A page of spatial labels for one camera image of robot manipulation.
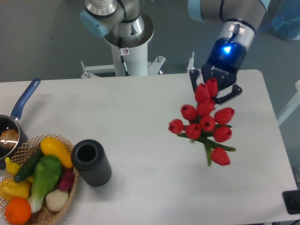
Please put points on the dark grey ribbed vase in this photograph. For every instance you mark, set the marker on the dark grey ribbed vase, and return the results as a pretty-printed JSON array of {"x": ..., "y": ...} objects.
[{"x": 90, "y": 160}]

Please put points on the purple red onion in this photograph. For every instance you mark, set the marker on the purple red onion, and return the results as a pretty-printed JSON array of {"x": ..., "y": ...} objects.
[{"x": 66, "y": 180}]

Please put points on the green bok choy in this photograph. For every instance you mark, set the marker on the green bok choy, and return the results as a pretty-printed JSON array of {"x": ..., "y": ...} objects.
[{"x": 45, "y": 177}]

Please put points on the yellow banana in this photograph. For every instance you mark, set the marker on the yellow banana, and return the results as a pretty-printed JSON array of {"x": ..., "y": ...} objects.
[{"x": 12, "y": 167}]

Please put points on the yellow squash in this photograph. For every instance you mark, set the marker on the yellow squash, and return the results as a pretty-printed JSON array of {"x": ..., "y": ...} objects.
[{"x": 53, "y": 146}]

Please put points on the red tulip bouquet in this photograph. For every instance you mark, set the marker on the red tulip bouquet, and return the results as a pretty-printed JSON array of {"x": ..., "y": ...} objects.
[{"x": 210, "y": 130}]

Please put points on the orange fruit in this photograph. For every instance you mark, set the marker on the orange fruit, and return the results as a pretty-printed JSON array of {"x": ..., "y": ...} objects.
[{"x": 18, "y": 211}]

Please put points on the white garlic bulb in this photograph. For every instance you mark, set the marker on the white garlic bulb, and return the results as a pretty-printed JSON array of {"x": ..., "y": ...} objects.
[{"x": 56, "y": 200}]

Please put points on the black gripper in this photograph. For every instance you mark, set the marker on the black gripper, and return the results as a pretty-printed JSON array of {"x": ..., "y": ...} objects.
[{"x": 223, "y": 64}]

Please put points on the woven wicker basket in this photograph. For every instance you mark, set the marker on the woven wicker basket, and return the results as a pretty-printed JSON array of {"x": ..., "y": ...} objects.
[{"x": 45, "y": 216}]

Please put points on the blue handled saucepan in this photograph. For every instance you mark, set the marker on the blue handled saucepan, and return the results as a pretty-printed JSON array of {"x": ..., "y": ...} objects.
[{"x": 11, "y": 121}]

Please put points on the dark green cucumber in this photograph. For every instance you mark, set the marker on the dark green cucumber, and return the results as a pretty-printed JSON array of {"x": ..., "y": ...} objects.
[{"x": 28, "y": 167}]

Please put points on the bread roll in pan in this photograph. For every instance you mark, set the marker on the bread roll in pan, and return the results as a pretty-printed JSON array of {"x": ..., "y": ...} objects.
[{"x": 9, "y": 138}]

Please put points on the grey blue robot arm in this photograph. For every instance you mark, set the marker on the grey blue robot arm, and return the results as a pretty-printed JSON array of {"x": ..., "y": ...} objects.
[{"x": 240, "y": 18}]

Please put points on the black device at edge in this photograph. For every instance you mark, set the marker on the black device at edge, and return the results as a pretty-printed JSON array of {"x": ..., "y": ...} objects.
[{"x": 292, "y": 201}]

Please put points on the yellow corn cob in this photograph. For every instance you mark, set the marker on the yellow corn cob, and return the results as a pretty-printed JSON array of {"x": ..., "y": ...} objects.
[{"x": 9, "y": 189}]

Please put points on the white frame at right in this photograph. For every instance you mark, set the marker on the white frame at right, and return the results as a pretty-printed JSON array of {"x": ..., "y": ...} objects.
[{"x": 291, "y": 106}]

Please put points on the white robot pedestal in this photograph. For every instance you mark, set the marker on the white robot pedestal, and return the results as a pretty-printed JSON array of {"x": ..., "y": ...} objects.
[{"x": 129, "y": 47}]

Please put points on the blue plastic bag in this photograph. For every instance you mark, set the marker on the blue plastic bag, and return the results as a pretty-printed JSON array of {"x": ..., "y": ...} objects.
[{"x": 286, "y": 21}]

